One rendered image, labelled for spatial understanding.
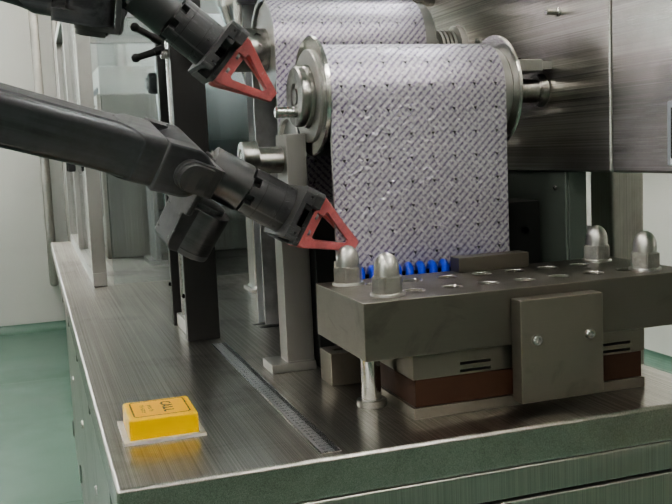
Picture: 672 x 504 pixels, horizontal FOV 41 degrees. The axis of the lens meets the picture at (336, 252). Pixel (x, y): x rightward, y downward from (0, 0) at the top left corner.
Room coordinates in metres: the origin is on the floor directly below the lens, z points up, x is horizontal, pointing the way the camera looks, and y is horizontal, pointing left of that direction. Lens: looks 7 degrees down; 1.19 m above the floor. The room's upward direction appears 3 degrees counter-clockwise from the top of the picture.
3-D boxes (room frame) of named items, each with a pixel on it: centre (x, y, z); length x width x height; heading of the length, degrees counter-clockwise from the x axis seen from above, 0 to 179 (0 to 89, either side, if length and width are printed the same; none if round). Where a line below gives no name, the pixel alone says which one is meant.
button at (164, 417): (0.93, 0.19, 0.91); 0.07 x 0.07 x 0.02; 18
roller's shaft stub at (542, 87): (1.24, -0.26, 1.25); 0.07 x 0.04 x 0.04; 108
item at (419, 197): (1.13, -0.11, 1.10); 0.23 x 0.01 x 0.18; 108
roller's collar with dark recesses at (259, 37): (1.38, 0.12, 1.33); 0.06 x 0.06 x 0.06; 18
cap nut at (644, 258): (1.04, -0.36, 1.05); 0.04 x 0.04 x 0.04
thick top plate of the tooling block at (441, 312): (1.03, -0.19, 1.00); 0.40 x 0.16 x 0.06; 108
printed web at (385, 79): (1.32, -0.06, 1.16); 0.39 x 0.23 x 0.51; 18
